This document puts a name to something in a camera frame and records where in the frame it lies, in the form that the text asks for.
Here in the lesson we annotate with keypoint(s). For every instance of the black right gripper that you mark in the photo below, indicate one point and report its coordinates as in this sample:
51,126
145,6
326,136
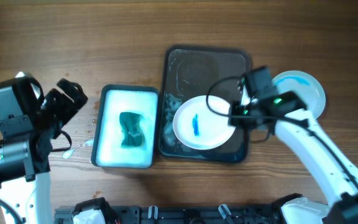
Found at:
235,118

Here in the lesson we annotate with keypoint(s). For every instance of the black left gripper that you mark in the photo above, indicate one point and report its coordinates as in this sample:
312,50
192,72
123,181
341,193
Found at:
74,90

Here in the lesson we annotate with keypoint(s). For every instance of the white plate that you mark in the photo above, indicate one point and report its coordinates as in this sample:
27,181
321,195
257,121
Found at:
201,123
305,86

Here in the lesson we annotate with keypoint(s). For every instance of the green scrubbing sponge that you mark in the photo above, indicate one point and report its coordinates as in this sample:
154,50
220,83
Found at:
131,130

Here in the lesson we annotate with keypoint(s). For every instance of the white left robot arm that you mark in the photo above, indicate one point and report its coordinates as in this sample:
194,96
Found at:
29,121

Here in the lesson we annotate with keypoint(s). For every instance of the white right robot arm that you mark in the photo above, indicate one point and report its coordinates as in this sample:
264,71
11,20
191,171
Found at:
287,117

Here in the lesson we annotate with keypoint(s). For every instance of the dark brown serving tray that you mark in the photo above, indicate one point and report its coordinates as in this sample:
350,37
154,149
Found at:
189,71

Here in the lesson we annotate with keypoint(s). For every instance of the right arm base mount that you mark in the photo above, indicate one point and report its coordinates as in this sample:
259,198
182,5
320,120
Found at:
298,209

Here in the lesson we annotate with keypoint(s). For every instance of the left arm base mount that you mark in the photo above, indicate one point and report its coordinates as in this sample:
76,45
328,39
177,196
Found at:
94,211

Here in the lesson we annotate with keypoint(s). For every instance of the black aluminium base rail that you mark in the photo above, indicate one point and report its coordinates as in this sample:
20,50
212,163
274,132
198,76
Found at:
248,214

